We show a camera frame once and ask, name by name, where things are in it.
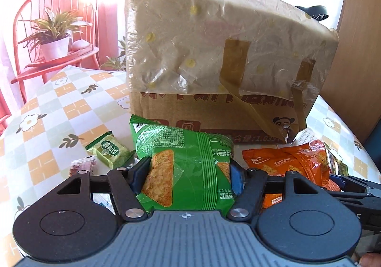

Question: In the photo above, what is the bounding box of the red brown jelly packet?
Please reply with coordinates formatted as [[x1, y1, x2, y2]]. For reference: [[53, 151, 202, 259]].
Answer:
[[68, 155, 96, 177]]

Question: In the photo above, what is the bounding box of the orange chips bag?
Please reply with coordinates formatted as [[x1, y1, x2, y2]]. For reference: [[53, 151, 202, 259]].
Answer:
[[242, 140, 340, 192]]

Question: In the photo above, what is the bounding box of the green chips bag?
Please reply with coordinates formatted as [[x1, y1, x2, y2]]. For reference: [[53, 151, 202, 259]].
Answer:
[[130, 115, 234, 215]]

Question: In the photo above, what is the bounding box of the gold red snack packet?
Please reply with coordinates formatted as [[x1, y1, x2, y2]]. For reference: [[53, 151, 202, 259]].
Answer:
[[324, 143, 349, 177]]

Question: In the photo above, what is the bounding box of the person's hand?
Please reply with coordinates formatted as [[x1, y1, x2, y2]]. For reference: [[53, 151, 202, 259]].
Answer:
[[359, 253, 381, 267]]

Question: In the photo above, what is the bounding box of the small green snack packet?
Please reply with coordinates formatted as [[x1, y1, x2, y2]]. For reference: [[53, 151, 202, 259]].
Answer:
[[85, 131, 131, 170]]

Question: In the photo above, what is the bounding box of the floral checkered tablecloth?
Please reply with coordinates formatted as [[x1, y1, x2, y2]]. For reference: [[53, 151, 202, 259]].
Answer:
[[0, 64, 381, 267]]

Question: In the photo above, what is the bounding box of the wooden board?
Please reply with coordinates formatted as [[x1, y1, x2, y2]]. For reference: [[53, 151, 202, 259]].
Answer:
[[321, 0, 380, 143]]

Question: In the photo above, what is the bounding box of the lined cardboard box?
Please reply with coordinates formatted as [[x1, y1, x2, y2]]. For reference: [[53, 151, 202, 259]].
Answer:
[[125, 0, 339, 143]]

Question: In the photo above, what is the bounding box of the printed room backdrop cloth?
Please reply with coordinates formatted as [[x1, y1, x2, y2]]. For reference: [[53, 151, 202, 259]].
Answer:
[[0, 0, 180, 137]]

